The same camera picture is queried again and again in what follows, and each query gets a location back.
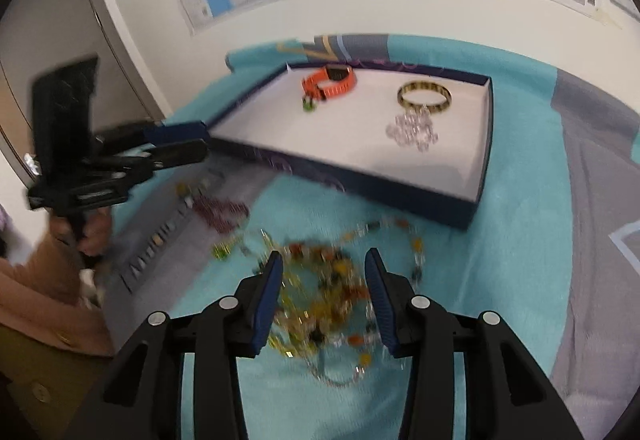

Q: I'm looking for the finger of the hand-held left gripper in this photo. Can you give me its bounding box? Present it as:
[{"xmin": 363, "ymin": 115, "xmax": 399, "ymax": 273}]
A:
[
  {"xmin": 147, "ymin": 139, "xmax": 210, "ymax": 170},
  {"xmin": 142, "ymin": 120, "xmax": 211, "ymax": 150}
]

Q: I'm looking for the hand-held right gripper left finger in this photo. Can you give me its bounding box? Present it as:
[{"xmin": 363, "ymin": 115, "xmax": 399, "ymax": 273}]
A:
[{"xmin": 60, "ymin": 250, "xmax": 285, "ymax": 440}]

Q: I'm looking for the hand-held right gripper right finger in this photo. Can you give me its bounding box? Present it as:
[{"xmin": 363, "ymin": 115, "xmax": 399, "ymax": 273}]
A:
[{"xmin": 364, "ymin": 247, "xmax": 586, "ymax": 440}]

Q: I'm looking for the pile of amber bead bracelets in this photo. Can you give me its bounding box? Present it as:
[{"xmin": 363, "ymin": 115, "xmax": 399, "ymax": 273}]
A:
[{"xmin": 212, "ymin": 215, "xmax": 429, "ymax": 389}]

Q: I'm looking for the dark red bead bracelet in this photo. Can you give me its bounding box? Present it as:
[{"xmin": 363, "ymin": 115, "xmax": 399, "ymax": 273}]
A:
[{"xmin": 192, "ymin": 193, "xmax": 251, "ymax": 234}]

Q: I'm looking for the white shallow tray box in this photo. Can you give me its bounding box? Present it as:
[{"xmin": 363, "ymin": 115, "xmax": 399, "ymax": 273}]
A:
[{"xmin": 206, "ymin": 62, "xmax": 496, "ymax": 232}]

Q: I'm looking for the person's left hand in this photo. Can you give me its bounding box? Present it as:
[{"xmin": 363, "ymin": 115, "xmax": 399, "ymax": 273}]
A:
[{"xmin": 52, "ymin": 207, "xmax": 115, "ymax": 267}]

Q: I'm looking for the beige door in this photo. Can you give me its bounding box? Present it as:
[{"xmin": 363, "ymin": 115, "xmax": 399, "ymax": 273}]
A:
[{"xmin": 0, "ymin": 0, "xmax": 151, "ymax": 186}]

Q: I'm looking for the orange smartwatch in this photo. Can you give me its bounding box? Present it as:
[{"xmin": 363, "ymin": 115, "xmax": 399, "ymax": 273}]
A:
[{"xmin": 300, "ymin": 64, "xmax": 357, "ymax": 113}]

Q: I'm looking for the teal and grey blanket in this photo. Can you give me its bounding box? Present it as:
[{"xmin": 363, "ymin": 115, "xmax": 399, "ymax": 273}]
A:
[{"xmin": 100, "ymin": 33, "xmax": 640, "ymax": 440}]

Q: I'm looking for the tortoiseshell bangle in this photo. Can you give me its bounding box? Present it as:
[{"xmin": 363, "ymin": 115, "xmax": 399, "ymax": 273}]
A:
[{"xmin": 397, "ymin": 81, "xmax": 453, "ymax": 114}]

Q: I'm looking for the olive green garment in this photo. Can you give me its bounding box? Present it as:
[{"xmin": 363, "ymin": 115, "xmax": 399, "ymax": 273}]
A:
[{"xmin": 0, "ymin": 325, "xmax": 118, "ymax": 440}]

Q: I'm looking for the grey door frame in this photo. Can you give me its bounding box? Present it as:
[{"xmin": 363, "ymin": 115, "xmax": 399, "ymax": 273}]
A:
[{"xmin": 72, "ymin": 0, "xmax": 169, "ymax": 122}]

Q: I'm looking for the clear crystal bead bracelet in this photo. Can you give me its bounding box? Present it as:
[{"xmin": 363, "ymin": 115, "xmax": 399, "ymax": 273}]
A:
[{"xmin": 384, "ymin": 108, "xmax": 440, "ymax": 152}]

